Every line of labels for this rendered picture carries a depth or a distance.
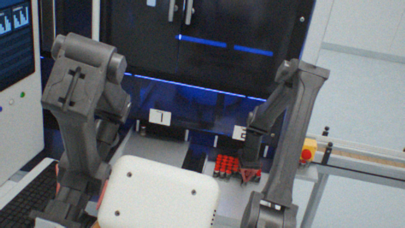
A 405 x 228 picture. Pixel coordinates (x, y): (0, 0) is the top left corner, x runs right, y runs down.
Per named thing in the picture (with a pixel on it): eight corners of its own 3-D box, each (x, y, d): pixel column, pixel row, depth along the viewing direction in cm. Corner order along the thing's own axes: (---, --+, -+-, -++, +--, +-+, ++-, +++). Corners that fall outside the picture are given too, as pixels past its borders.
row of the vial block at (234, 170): (213, 172, 165) (215, 163, 163) (258, 182, 164) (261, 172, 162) (212, 176, 163) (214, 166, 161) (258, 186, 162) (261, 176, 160)
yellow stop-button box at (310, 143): (293, 148, 174) (298, 133, 171) (311, 152, 174) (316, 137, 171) (295, 158, 168) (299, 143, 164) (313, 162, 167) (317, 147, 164)
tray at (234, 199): (205, 160, 172) (207, 154, 170) (269, 174, 170) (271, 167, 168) (190, 217, 142) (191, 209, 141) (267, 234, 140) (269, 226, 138)
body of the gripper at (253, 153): (254, 153, 156) (258, 136, 152) (260, 170, 147) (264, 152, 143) (237, 152, 155) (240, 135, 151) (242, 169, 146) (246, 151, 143)
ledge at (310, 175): (284, 157, 186) (285, 154, 185) (314, 163, 185) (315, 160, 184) (285, 176, 173) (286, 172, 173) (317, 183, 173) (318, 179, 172)
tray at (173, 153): (132, 130, 184) (132, 123, 182) (190, 142, 182) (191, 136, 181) (104, 177, 154) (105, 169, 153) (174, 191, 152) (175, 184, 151)
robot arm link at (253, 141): (246, 132, 142) (263, 135, 142) (247, 122, 148) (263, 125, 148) (243, 149, 146) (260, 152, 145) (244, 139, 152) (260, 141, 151)
